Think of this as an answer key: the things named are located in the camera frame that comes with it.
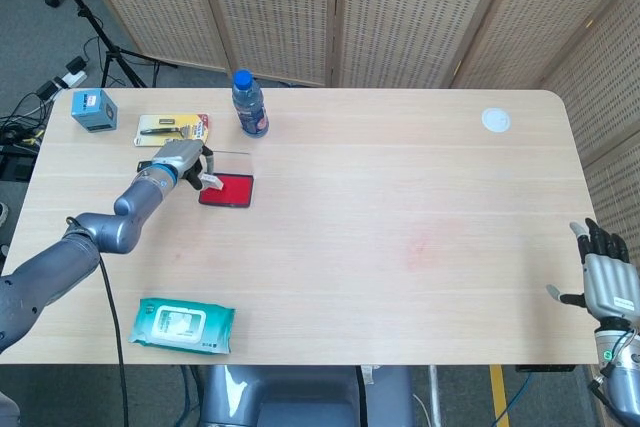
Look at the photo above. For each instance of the black under-table box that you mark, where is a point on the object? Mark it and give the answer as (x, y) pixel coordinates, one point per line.
(545, 368)

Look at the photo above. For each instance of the small red white object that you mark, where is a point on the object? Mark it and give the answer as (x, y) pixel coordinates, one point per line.
(211, 182)

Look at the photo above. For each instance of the clear ink pad lid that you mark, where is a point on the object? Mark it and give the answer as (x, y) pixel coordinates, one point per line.
(232, 162)

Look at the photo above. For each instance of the blue cardboard box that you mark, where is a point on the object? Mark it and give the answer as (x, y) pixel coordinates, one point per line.
(92, 112)

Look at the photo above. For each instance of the green wet wipes pack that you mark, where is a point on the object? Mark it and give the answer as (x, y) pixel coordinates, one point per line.
(180, 324)

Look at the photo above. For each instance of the red ink pad black case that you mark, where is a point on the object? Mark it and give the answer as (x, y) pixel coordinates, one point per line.
(235, 193)

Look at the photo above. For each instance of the black tripod stand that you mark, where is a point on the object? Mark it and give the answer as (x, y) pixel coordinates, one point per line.
(112, 54)

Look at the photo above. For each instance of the white round table grommet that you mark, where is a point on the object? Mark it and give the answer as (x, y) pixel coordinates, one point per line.
(496, 120)

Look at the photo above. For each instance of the razor in yellow blister pack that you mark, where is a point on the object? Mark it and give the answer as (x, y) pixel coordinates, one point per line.
(160, 129)

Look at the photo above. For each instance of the blue capped drink bottle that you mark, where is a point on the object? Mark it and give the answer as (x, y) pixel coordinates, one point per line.
(250, 112)

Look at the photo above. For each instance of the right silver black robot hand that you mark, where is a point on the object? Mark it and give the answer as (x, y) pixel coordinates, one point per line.
(610, 282)

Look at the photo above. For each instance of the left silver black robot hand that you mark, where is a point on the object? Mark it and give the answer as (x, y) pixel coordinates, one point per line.
(180, 154)

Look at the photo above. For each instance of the white power strip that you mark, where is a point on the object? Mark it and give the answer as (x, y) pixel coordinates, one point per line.
(70, 79)

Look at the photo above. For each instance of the woven wooden folding screen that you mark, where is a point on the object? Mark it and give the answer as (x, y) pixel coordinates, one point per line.
(410, 12)

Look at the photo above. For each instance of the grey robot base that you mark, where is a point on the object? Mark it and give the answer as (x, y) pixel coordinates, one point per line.
(300, 397)

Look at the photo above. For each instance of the black stapler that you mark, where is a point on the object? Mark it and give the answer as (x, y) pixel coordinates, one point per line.
(143, 164)

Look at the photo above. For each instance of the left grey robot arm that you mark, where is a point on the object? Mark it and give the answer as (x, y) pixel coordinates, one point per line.
(100, 232)

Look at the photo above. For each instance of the black power adapter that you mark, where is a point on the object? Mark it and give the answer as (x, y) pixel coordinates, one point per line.
(76, 65)

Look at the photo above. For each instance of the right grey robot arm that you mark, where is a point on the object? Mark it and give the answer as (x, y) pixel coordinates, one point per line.
(622, 377)

